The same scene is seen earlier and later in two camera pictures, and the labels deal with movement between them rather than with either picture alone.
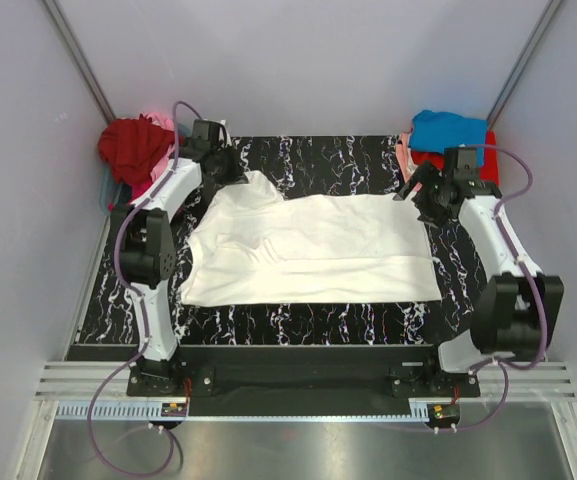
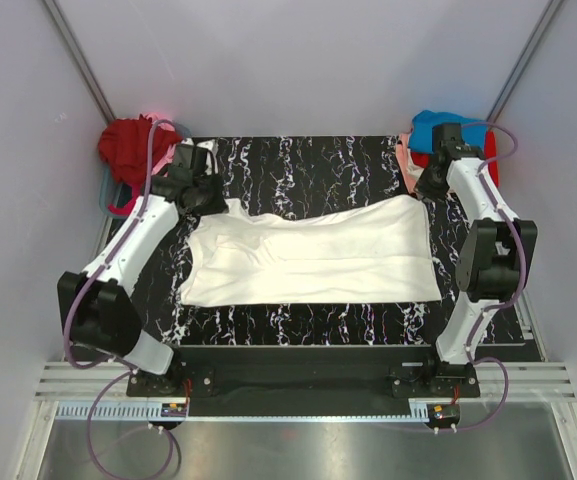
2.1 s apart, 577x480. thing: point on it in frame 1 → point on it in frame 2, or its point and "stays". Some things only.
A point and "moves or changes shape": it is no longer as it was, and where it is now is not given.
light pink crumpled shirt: (168, 123) stays
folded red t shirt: (489, 172) stays
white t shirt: (252, 244) moves or changes shape
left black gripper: (229, 173) → (210, 198)
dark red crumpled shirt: (132, 146) stays
